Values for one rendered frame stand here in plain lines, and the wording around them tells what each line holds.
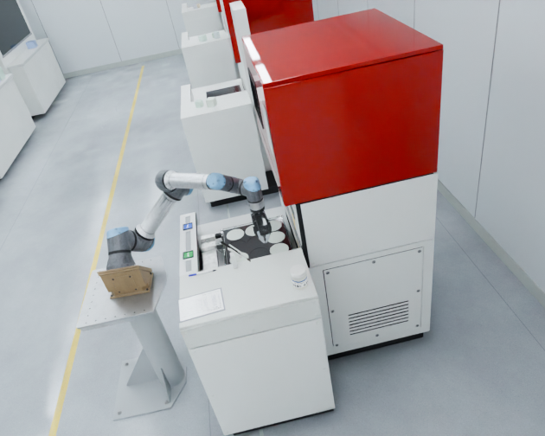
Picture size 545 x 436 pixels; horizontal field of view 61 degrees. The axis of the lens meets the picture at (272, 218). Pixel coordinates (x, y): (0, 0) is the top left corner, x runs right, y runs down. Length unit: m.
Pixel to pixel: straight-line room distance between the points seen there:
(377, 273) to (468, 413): 0.89
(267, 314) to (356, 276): 0.66
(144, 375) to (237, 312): 1.26
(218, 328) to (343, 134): 1.01
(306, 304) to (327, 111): 0.84
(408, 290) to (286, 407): 0.93
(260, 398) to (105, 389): 1.21
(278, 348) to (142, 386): 1.24
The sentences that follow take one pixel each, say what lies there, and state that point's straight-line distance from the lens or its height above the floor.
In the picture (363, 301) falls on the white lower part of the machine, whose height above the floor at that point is 0.48.
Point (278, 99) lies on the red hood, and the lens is 1.91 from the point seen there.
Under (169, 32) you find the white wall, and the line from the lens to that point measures 10.11.
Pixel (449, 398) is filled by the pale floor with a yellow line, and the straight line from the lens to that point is 2.91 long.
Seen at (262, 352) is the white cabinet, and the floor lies 0.68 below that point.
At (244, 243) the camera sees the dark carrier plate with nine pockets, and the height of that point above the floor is 0.90.
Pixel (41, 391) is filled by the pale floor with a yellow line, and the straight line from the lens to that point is 3.60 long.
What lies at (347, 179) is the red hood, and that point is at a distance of 2.15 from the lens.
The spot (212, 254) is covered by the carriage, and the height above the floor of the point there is 0.88.
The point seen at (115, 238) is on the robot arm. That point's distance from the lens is 2.53.
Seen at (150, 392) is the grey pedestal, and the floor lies 0.01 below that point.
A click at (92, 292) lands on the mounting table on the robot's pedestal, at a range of 2.72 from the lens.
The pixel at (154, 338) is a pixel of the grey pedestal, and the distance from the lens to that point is 2.80.
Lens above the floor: 2.43
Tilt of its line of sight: 35 degrees down
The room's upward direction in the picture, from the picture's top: 11 degrees counter-clockwise
